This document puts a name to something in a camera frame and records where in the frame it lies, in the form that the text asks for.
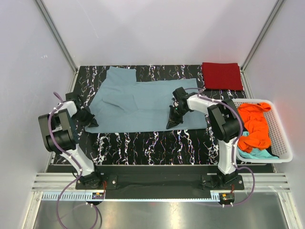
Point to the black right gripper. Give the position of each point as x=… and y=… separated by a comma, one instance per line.
x=173, y=121

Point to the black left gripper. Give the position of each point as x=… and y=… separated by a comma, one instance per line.
x=93, y=121

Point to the light blue t-shirt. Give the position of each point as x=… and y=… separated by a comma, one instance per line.
x=123, y=105

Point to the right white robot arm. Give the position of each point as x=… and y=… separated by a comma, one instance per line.
x=227, y=127

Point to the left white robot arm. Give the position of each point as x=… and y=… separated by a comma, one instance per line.
x=59, y=134

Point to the folded red t-shirt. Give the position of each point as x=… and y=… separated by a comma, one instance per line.
x=222, y=76

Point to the orange t-shirt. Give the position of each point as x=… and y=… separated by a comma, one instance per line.
x=256, y=125

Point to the teal t-shirt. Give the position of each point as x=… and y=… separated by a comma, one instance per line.
x=258, y=154

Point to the white plastic laundry basket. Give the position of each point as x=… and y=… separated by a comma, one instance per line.
x=279, y=143

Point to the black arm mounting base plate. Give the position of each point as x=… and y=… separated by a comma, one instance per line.
x=166, y=182

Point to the aluminium frame rail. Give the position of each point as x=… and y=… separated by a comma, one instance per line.
x=266, y=182

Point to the right aluminium corner post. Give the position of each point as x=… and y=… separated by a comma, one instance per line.
x=264, y=30

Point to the aluminium corner post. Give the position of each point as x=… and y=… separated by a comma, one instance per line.
x=52, y=27
x=264, y=30

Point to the left aluminium corner post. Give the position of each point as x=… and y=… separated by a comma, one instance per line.
x=52, y=27

